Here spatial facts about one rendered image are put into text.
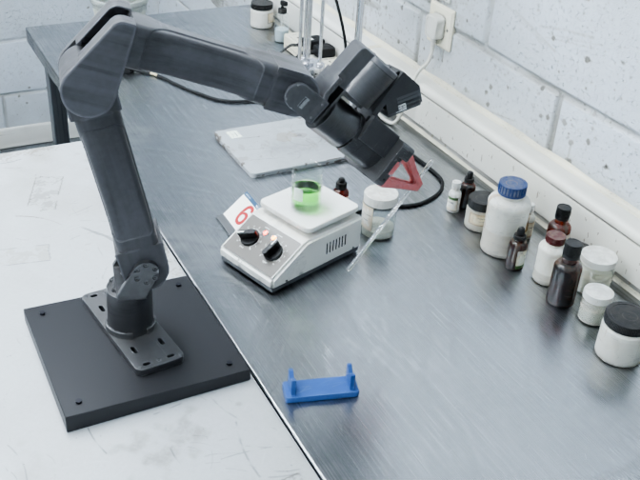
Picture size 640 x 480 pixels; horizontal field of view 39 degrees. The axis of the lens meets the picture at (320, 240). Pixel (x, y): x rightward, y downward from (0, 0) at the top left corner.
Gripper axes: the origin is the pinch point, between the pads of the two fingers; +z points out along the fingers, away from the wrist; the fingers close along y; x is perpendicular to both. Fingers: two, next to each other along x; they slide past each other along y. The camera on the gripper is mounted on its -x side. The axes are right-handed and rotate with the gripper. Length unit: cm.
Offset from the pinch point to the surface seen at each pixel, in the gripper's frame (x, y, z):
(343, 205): 9.5, 18.0, 4.7
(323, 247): 16.6, 13.9, 3.7
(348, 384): 27.0, -12.9, 2.1
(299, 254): 19.4, 11.9, -0.3
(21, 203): 44, 50, -28
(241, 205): 20.8, 33.6, -1.9
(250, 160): 15, 52, 4
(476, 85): -24, 43, 29
